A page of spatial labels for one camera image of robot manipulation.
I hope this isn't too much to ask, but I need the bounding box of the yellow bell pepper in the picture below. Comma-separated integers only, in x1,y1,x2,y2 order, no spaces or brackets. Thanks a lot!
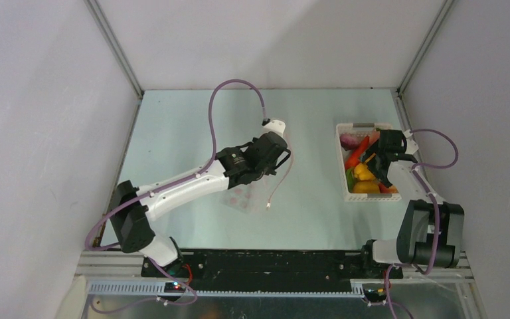
353,163,376,181

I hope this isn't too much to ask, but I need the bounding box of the clear zip top bag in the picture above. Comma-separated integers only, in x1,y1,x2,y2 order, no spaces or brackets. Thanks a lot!
219,153,294,215

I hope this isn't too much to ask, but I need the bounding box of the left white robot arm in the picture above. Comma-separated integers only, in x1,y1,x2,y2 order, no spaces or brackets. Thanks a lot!
110,132,292,277

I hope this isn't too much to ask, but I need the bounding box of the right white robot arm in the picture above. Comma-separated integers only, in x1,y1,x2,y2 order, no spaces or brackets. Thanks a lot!
359,130,464,278

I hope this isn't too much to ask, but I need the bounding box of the red chili pepper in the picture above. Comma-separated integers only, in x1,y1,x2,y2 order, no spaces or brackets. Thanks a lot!
344,136,370,170

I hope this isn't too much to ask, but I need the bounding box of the pink peach bottom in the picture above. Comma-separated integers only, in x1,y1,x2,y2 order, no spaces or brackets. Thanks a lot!
379,183,398,193

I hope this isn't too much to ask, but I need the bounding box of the purple onion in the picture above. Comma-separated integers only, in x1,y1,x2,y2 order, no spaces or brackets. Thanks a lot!
339,133,361,151

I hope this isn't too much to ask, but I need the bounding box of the white plastic basket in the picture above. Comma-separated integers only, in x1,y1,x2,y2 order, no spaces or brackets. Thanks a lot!
334,123,401,202

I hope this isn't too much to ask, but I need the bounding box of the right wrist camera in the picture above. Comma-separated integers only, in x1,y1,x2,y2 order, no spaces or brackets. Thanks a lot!
402,130,418,163

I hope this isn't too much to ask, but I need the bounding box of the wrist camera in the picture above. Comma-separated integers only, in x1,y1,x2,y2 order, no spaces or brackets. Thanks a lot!
262,118,286,138
402,130,418,163

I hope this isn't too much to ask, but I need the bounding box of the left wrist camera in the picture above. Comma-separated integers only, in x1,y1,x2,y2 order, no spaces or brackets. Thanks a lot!
262,118,286,138

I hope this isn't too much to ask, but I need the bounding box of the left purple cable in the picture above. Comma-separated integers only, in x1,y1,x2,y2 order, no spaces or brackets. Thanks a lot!
84,79,289,314

